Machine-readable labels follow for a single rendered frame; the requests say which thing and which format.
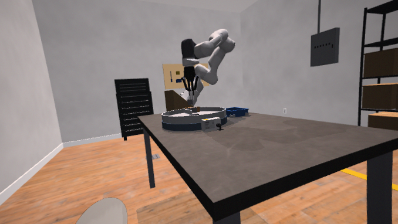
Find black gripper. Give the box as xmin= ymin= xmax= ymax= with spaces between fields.
xmin=181 ymin=66 xmax=199 ymax=100

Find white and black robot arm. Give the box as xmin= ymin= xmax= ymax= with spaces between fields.
xmin=181 ymin=29 xmax=235 ymax=106

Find blue crate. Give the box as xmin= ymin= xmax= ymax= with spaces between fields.
xmin=226 ymin=107 xmax=249 ymax=118

